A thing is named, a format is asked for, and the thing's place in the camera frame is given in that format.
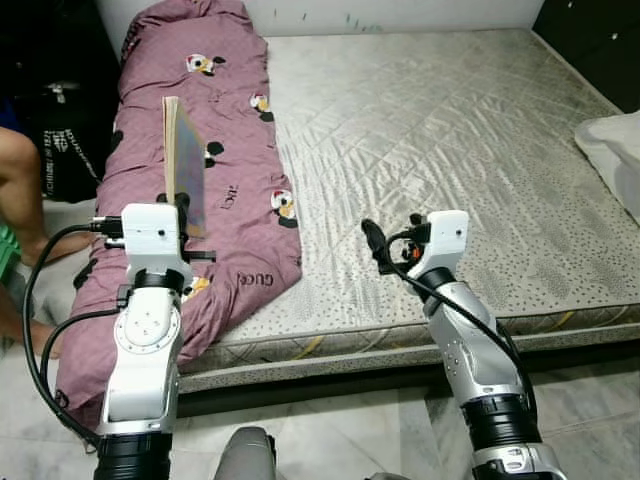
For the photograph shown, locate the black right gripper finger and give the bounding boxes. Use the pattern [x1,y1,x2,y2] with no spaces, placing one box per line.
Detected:
[361,217,394,274]

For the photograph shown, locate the colourful children's book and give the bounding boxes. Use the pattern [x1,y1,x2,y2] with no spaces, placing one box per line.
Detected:
[162,96,209,239]

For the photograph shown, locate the purple cartoon print quilt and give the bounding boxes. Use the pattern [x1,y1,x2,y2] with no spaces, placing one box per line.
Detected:
[55,0,304,431]

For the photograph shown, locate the white lettered pillow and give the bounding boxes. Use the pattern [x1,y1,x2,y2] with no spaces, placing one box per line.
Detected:
[575,112,640,223]

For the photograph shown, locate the white quilted mattress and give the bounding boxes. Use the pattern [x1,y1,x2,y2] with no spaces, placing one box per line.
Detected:
[180,28,640,376]

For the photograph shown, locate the black bag white lettering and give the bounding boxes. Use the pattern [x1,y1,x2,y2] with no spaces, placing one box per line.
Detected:
[38,78,126,204]

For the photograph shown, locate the green plastic stool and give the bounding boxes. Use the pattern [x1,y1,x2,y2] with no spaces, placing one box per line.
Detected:
[0,222,23,283]

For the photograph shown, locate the grey robot left leg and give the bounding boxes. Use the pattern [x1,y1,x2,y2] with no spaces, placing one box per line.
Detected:
[212,425,278,480]

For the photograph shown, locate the dark tufted headboard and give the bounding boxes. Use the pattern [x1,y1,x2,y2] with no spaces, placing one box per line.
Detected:
[533,0,640,113]

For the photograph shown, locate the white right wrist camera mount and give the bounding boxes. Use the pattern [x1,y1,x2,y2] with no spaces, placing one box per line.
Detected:
[405,210,471,279]

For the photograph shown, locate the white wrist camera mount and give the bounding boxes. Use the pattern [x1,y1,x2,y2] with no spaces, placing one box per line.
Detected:
[405,210,471,279]
[120,203,194,286]

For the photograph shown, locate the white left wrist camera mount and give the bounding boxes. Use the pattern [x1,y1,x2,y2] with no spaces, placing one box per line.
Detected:
[120,203,194,286]

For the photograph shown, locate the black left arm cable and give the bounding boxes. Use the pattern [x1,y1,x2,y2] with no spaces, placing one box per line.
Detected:
[22,215,127,446]

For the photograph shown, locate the dark bed frame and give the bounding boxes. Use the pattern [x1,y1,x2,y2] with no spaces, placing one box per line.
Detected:
[178,335,640,419]

